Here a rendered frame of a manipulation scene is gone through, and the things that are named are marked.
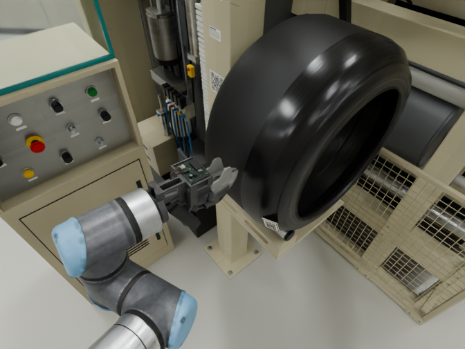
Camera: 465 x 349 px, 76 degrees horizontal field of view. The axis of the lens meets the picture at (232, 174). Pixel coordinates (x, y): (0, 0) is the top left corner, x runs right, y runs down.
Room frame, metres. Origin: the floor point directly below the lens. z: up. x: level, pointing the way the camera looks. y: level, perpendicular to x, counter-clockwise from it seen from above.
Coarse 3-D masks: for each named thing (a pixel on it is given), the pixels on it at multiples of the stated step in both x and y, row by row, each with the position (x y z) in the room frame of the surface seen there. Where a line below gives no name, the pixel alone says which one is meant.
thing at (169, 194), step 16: (192, 160) 0.42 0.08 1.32; (176, 176) 0.37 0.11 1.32; (192, 176) 0.37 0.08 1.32; (208, 176) 0.38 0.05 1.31; (160, 192) 0.33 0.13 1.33; (176, 192) 0.35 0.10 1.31; (192, 192) 0.35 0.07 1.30; (208, 192) 0.38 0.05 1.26; (160, 208) 0.31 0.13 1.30; (192, 208) 0.35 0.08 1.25
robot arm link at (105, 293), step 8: (128, 256) 0.26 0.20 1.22; (128, 264) 0.25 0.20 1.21; (136, 264) 0.26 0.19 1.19; (112, 272) 0.22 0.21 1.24; (120, 272) 0.23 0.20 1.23; (128, 272) 0.23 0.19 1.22; (136, 272) 0.23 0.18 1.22; (88, 280) 0.21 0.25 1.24; (96, 280) 0.20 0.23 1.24; (104, 280) 0.21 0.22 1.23; (112, 280) 0.21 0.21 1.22; (120, 280) 0.21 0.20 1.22; (128, 280) 0.21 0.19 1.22; (88, 288) 0.20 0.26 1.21; (96, 288) 0.20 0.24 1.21; (104, 288) 0.20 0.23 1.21; (112, 288) 0.20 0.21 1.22; (120, 288) 0.20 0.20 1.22; (96, 296) 0.19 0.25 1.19; (104, 296) 0.19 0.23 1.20; (112, 296) 0.19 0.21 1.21; (96, 304) 0.19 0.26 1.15; (104, 304) 0.18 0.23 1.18; (112, 304) 0.18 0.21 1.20
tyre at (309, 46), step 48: (288, 48) 0.62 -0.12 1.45; (336, 48) 0.59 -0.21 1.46; (384, 48) 0.61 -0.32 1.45; (240, 96) 0.56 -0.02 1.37; (288, 96) 0.51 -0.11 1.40; (336, 96) 0.49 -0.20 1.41; (384, 96) 0.79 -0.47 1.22; (240, 144) 0.49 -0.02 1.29; (288, 144) 0.44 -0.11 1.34; (336, 144) 0.80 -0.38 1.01; (240, 192) 0.45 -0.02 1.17; (288, 192) 0.41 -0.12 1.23; (336, 192) 0.60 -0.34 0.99
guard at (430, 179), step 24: (408, 168) 0.70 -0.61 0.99; (360, 192) 0.79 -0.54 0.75; (408, 192) 0.67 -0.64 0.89; (432, 192) 0.62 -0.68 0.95; (456, 192) 0.59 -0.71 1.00; (336, 240) 0.78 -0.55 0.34; (432, 240) 0.55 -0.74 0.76; (360, 264) 0.66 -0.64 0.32; (384, 264) 0.60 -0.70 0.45; (456, 264) 0.47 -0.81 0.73; (384, 288) 0.55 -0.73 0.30; (432, 312) 0.40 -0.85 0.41
